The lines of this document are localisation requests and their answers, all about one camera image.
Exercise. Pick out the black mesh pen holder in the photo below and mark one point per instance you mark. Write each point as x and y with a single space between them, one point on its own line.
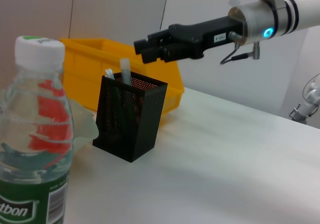
147 123

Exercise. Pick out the green utility knife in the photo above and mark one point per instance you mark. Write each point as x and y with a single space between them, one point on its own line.
110 74

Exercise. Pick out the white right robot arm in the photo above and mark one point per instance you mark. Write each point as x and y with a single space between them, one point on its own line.
300 11

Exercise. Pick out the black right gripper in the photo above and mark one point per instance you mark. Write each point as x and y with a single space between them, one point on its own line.
200 36

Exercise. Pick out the clear water bottle green label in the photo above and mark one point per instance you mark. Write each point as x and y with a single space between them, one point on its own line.
30 189

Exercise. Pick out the grey marker pen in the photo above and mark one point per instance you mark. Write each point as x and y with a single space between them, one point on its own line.
125 71

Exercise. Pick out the yellow plastic storage bin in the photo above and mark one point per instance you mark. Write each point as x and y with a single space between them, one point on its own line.
85 58

